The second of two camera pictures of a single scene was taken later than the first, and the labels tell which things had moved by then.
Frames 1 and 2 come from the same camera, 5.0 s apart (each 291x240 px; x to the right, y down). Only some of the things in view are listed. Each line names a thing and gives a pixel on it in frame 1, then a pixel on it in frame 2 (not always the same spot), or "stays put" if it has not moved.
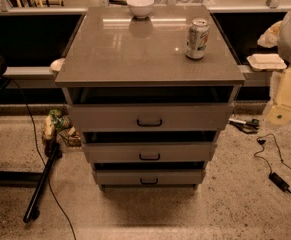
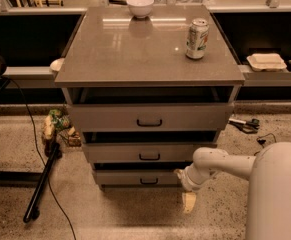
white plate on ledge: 57,64 stays put
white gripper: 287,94 -> 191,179
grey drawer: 149,177 stays put
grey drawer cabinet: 148,116 stays put
